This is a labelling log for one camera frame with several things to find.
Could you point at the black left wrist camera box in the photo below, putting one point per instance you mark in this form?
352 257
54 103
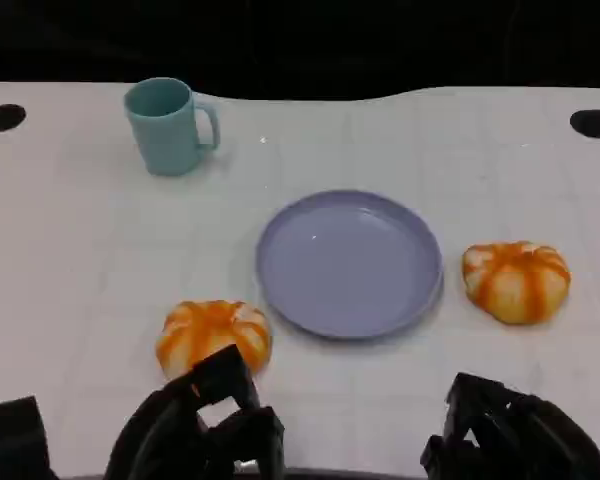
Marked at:
17 440

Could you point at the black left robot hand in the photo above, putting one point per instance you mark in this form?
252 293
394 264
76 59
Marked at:
180 425

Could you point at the pale green mug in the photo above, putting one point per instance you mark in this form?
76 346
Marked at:
162 135

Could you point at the orange and white bread roll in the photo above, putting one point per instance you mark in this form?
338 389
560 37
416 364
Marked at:
517 282
205 330

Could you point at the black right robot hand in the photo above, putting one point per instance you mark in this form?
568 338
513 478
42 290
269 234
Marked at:
520 440

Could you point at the lilac plate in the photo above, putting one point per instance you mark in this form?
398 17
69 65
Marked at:
350 265

